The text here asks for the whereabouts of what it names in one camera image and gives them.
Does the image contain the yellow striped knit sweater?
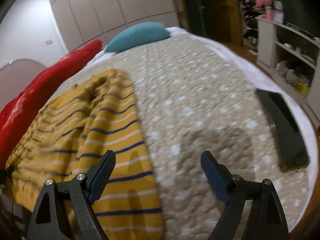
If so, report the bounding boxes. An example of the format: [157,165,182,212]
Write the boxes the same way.
[7,69,164,239]

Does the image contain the black smartphone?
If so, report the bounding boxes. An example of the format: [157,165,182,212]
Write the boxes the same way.
[255,89,310,172]

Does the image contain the red patterned duvet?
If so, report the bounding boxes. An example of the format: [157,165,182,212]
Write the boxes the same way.
[1,39,102,170]

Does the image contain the beige dotted quilt bedspread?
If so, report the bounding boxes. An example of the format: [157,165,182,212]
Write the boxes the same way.
[44,32,312,240]

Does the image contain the pink upholstered headboard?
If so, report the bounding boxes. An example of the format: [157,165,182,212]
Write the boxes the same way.
[0,59,47,111]

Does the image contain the white open shelf unit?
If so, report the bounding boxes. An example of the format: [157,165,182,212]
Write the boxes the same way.
[256,16,319,128]

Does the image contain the dark green board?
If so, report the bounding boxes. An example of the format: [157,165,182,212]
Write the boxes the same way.
[281,0,319,37]

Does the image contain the teal pillow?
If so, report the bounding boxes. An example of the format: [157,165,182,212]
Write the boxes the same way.
[105,22,170,53]

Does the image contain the white wardrobe doors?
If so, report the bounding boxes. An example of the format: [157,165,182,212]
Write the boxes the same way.
[50,0,181,51]

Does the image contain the dark wooden door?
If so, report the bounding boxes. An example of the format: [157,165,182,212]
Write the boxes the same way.
[184,0,243,46]

